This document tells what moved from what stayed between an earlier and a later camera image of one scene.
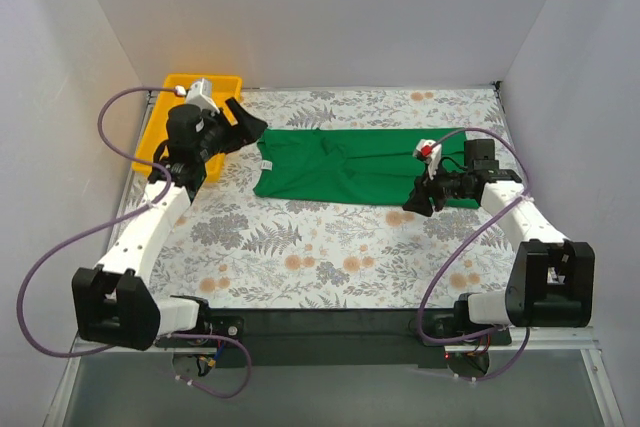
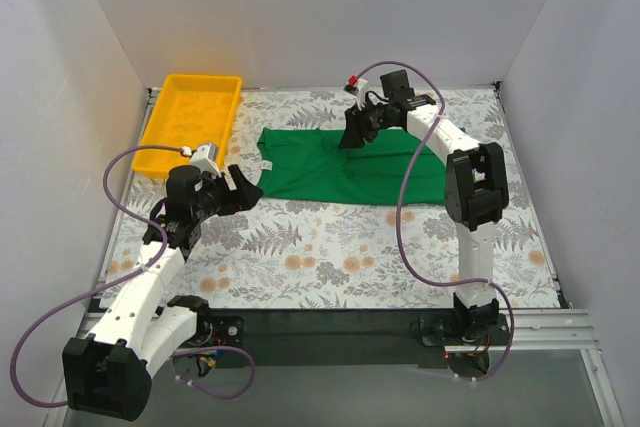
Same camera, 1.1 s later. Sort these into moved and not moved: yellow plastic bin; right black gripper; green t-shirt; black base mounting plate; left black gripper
Moved: right black gripper; left black gripper
Not moved: black base mounting plate; green t-shirt; yellow plastic bin
